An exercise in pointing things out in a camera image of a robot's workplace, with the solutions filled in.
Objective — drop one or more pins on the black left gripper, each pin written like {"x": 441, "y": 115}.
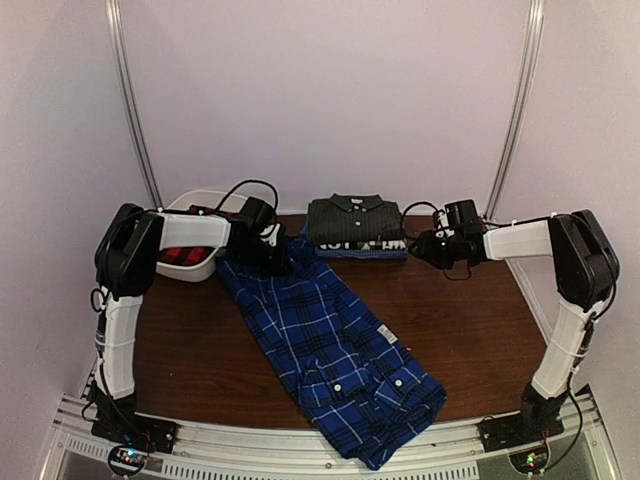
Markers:
{"x": 277, "y": 267}

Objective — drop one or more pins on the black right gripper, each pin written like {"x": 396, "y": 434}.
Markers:
{"x": 425, "y": 251}

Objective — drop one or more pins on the blue plaid long sleeve shirt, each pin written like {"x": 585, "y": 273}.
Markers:
{"x": 348, "y": 372}

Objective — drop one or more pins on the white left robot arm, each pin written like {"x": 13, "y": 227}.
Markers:
{"x": 126, "y": 263}

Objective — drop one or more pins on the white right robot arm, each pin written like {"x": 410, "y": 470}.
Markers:
{"x": 586, "y": 272}

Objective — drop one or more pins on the black white graphic folded shirt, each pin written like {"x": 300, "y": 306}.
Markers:
{"x": 370, "y": 245}

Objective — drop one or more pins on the blue checked folded shirt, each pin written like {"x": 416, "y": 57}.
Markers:
{"x": 367, "y": 255}

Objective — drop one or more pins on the white plastic basket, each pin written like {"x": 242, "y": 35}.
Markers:
{"x": 194, "y": 274}

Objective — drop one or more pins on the red black plaid shirt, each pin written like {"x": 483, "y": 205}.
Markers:
{"x": 192, "y": 256}

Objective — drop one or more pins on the dark grey striped folded shirt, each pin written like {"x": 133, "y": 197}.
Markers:
{"x": 344, "y": 218}

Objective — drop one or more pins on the right circuit board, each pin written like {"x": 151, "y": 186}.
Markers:
{"x": 530, "y": 461}

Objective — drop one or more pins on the circuit board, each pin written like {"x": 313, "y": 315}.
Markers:
{"x": 125, "y": 460}
{"x": 530, "y": 461}

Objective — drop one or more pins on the left circuit board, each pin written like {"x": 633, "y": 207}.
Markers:
{"x": 125, "y": 460}

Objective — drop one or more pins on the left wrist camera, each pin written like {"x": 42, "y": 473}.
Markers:
{"x": 258, "y": 221}

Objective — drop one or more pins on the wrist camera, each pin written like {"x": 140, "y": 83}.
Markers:
{"x": 258, "y": 221}
{"x": 459, "y": 218}

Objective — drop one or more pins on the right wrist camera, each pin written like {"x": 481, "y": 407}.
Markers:
{"x": 459, "y": 218}

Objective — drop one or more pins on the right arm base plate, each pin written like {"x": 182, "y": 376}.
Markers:
{"x": 498, "y": 433}

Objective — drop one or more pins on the aluminium front rail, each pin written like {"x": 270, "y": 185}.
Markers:
{"x": 447, "y": 450}

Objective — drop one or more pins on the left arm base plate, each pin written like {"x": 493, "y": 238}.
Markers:
{"x": 143, "y": 433}

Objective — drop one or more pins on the aluminium corner post right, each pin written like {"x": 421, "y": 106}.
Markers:
{"x": 529, "y": 60}

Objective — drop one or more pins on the aluminium corner post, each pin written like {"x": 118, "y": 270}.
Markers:
{"x": 131, "y": 110}
{"x": 529, "y": 60}

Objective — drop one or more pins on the aluminium corner post left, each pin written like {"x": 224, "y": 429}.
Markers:
{"x": 131, "y": 110}

